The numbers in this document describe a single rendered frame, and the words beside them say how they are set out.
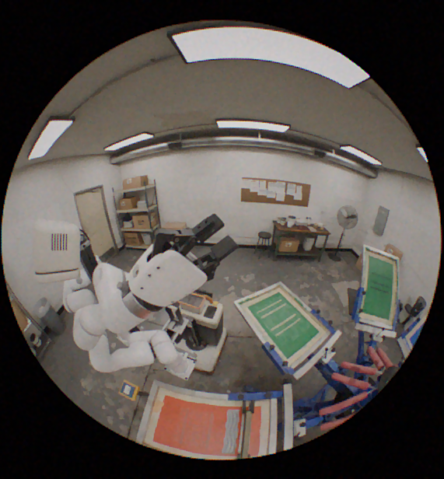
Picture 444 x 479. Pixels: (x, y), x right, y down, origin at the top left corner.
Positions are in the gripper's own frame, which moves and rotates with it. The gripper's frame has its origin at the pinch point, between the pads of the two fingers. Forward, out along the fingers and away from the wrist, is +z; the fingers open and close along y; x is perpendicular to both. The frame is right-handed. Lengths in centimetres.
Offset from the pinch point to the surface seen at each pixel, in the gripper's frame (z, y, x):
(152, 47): 38, -86, -80
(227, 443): -66, 63, 68
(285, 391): -24, 84, 51
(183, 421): -82, 59, 43
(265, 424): -45, 78, 67
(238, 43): 77, -58, -59
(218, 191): 72, 155, -293
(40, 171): -190, -173, -264
